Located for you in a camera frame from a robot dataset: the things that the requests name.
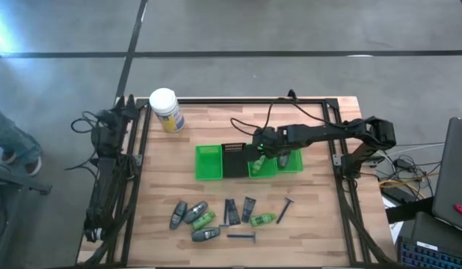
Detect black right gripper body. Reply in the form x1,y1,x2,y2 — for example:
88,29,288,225
252,126,281,158

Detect black stand leg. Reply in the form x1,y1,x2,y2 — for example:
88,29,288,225
0,164,52,196

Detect black plastic basket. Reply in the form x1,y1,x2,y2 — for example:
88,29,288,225
220,142,250,179

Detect black razor cartridge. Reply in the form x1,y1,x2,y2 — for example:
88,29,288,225
241,197,257,224
227,198,241,226

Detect black keyboard blue keys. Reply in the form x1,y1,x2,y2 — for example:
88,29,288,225
397,236,462,269

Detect dark grey laptop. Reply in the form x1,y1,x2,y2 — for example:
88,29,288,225
431,117,462,235

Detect black aluminium table frame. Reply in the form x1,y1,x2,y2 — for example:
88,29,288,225
103,97,396,268

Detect green plastic basket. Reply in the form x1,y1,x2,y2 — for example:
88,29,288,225
275,148,304,173
194,144,224,181
247,143,279,179

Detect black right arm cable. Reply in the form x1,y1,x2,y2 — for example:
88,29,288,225
230,97,331,137

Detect black flat bar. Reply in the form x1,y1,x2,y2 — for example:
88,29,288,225
384,196,434,225

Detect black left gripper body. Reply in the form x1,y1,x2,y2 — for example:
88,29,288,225
103,106,139,130

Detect yellow cable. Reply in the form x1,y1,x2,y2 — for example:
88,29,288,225
378,179,422,190

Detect white wipes canister yellow label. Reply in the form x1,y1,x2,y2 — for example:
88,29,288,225
148,87,186,134

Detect white cable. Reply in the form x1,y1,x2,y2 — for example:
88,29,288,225
384,141,445,156

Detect person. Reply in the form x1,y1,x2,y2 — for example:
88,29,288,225
0,102,43,176

